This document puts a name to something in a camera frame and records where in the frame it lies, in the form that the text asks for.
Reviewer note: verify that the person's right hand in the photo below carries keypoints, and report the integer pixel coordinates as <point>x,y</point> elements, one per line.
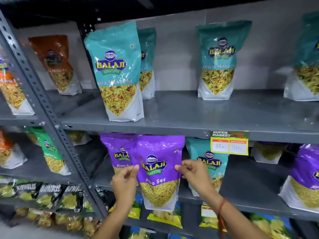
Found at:
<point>200,180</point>

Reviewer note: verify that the person's left hand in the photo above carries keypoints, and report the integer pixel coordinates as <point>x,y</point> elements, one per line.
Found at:
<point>123,186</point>

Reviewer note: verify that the person's left thumb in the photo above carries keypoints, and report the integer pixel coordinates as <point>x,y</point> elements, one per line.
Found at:
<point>134,171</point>

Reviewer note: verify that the person's right thumb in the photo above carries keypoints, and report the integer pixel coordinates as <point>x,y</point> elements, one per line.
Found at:
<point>181,169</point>

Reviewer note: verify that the purple noodle snack packet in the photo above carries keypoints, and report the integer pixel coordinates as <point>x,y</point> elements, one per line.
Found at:
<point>305,176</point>
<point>157,156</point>
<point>268,153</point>
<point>113,149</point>

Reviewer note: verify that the person's left forearm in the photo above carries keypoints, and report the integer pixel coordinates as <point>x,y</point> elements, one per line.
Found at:
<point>113,222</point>

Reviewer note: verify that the person's right forearm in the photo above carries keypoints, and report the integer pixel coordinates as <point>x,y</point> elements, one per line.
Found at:
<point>236,219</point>

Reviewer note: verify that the teal mix snack packet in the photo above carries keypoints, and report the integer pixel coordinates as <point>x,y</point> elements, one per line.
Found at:
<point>306,69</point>
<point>219,62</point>
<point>147,67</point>
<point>211,153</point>
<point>117,72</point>

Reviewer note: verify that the yellow chip packet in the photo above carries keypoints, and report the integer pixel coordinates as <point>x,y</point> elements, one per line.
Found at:
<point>208,219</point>
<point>165,217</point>
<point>135,209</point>

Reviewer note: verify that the yellow price label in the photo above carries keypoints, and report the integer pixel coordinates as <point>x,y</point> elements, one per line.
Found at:
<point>229,144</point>

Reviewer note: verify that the grey metal shelf board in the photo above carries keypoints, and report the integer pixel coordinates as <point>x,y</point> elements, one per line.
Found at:
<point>32,174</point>
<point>15,119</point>
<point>251,186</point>
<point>189,114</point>

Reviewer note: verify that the red thread wristband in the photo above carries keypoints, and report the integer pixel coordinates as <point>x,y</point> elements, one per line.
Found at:
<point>221,214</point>

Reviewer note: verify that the blue green chip packet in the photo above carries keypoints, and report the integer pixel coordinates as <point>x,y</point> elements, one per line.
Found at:
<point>138,233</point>
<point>273,226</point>

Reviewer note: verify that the white yellow snack packet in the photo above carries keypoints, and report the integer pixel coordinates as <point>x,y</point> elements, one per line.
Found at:
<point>78,137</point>

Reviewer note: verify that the green noodle snack packet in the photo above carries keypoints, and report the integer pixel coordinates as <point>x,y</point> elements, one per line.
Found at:
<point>32,135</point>
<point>51,154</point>

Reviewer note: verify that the row of black snack packets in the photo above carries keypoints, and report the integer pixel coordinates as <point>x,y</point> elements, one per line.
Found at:
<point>47,195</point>

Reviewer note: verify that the row of clear chip packets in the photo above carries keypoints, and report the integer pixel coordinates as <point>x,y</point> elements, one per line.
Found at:
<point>57,220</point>

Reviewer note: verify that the grey perforated rack upright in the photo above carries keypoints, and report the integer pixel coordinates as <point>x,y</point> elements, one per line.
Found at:
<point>49,114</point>

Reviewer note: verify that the orange mix snack packet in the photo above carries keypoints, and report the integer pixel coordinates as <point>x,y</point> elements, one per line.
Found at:
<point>10,154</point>
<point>12,92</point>
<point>57,64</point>

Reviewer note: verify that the black perforated rack upright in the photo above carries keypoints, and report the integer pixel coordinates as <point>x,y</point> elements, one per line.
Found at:
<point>86,32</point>

